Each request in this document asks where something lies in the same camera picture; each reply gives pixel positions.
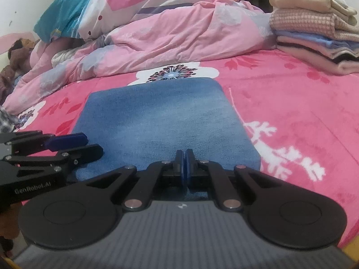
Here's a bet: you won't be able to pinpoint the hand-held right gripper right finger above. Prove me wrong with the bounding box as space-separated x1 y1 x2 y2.
185 148 281 212

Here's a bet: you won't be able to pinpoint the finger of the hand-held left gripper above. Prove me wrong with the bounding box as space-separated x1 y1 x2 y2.
0 143 104 187
0 130 88 161

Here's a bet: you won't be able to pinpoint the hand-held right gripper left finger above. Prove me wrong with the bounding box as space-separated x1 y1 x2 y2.
85 149 186 211

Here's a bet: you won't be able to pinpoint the blue denim jeans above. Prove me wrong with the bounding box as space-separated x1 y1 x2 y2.
70 78 261 199

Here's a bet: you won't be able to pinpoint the stack of folded clothes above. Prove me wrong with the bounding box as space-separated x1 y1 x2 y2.
269 0 359 76

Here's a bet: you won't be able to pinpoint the black white plaid shirt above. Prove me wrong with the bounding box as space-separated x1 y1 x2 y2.
0 105 20 133

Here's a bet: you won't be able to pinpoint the white grey cloth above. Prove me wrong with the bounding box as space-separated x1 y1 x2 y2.
51 48 82 68

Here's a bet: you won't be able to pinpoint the pink floral bed sheet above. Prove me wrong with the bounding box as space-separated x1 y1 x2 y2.
13 49 359 248

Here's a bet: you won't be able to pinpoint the pink grey floral duvet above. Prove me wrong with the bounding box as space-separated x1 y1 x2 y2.
3 0 278 115

